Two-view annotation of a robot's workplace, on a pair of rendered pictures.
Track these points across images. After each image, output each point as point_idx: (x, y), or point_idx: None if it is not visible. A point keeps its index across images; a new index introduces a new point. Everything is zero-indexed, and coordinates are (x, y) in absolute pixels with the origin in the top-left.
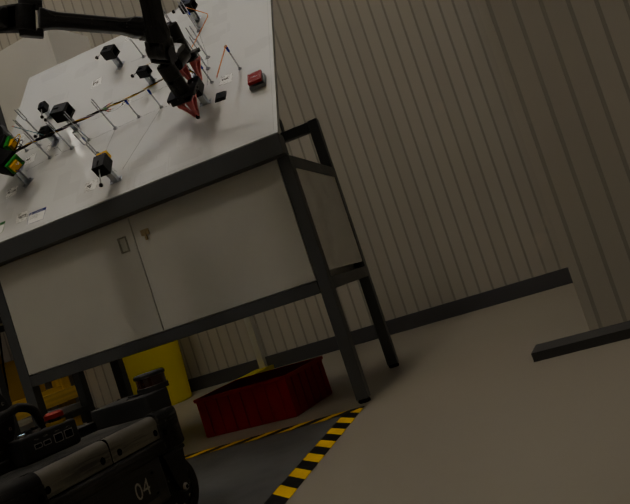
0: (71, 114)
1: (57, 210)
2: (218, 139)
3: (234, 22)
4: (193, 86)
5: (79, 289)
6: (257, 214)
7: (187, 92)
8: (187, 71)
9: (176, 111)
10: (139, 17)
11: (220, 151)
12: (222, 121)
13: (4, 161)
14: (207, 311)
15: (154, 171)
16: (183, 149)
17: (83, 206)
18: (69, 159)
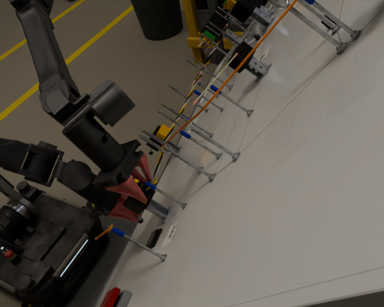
0: (244, 17)
1: (196, 111)
2: (123, 262)
3: (294, 165)
4: (94, 211)
5: None
6: None
7: (94, 207)
8: (142, 171)
9: (189, 169)
10: (40, 92)
11: (114, 270)
12: (131, 259)
13: (201, 31)
14: None
15: (155, 192)
16: (147, 216)
17: (182, 136)
18: None
